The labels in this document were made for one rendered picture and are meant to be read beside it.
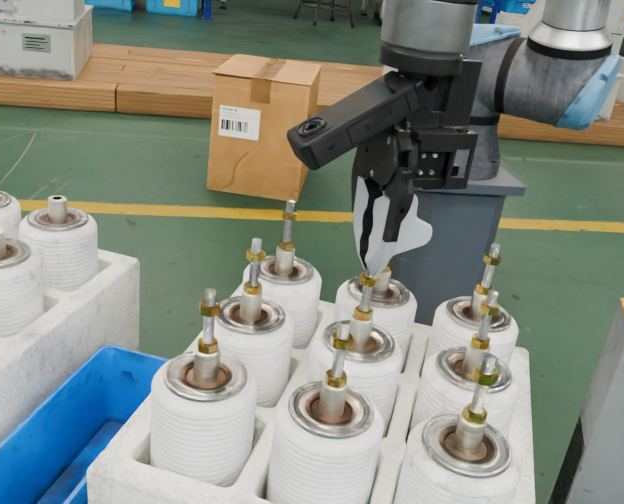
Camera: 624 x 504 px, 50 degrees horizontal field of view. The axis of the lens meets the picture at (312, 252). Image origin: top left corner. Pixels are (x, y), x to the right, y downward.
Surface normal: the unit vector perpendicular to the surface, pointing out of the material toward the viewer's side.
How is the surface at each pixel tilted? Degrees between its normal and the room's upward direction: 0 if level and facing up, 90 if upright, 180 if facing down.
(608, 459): 90
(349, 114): 31
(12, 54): 90
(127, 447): 0
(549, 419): 0
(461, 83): 90
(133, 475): 0
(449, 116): 90
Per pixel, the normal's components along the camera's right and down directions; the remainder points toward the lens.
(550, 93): -0.56, 0.49
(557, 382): 0.11, -0.90
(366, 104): -0.37, -0.73
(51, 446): 0.96, 0.18
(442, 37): 0.19, 0.44
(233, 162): -0.10, 0.40
